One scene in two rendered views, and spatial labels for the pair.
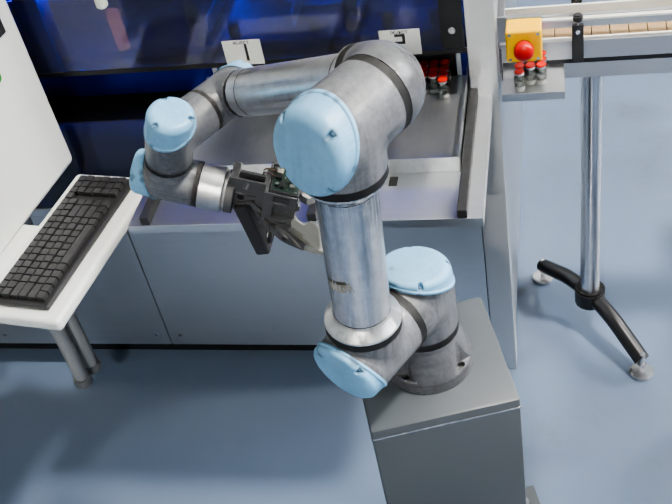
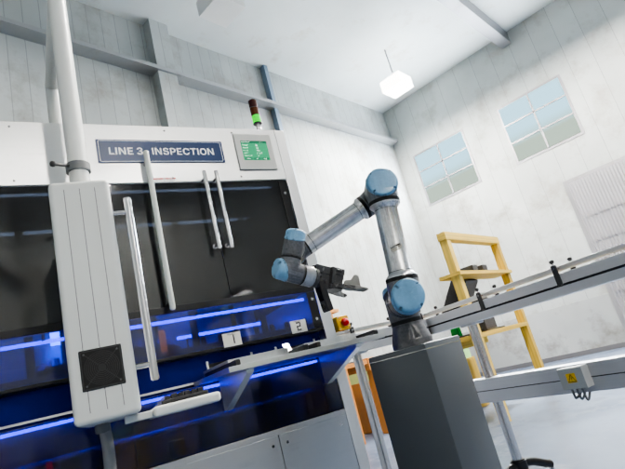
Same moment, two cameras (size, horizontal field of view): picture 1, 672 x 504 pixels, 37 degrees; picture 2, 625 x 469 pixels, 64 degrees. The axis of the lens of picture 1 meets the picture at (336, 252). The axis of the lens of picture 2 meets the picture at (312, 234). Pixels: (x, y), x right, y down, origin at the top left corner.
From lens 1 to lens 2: 1.98 m
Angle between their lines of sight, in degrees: 73
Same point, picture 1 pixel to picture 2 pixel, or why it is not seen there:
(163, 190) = (294, 266)
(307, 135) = (382, 172)
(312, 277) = not seen: outside the picture
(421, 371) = (420, 329)
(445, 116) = not seen: hidden behind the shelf
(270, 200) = (335, 271)
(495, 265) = (361, 455)
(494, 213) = (352, 418)
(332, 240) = (392, 222)
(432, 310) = not seen: hidden behind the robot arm
